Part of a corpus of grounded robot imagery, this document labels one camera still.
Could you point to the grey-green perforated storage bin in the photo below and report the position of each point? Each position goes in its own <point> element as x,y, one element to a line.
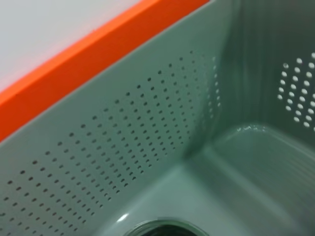
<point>221,172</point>

